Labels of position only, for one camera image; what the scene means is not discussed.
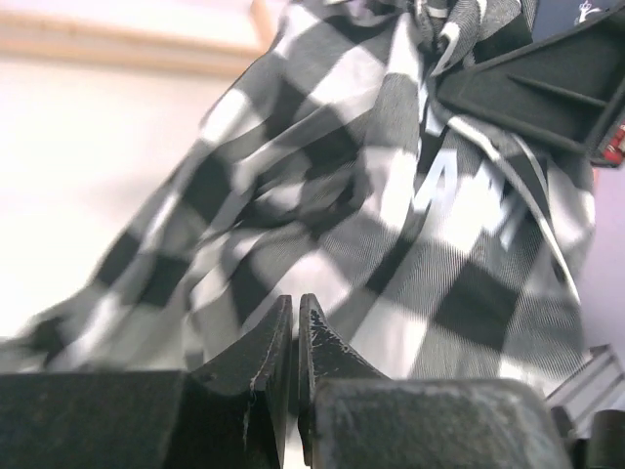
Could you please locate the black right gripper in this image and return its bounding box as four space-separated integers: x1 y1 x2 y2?
438 7 624 169

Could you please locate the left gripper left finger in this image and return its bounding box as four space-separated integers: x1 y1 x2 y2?
1 296 292 469

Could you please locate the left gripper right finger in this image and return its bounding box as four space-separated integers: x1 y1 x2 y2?
298 294 572 468

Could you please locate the black white checkered shirt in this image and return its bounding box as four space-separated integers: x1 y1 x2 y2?
1 1 595 386

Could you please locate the wooden clothes rack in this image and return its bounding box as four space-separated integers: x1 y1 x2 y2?
1 1 276 78

